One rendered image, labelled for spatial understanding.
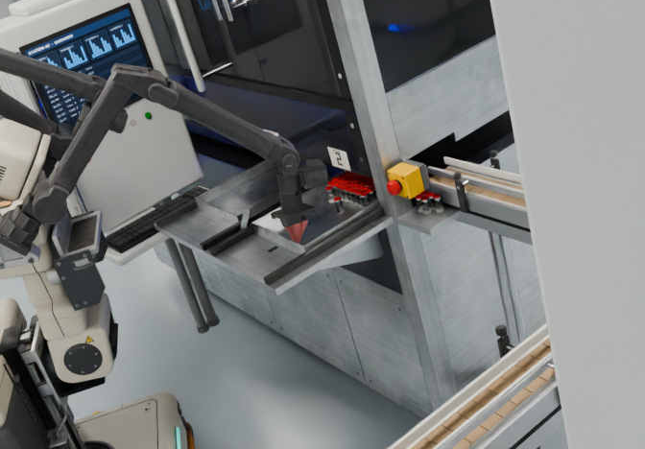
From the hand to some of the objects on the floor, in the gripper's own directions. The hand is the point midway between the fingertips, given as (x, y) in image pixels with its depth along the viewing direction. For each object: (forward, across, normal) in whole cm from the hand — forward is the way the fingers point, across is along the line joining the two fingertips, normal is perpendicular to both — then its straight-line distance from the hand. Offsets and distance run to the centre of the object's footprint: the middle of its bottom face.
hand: (297, 242), depth 230 cm
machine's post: (+84, -44, +10) cm, 95 cm away
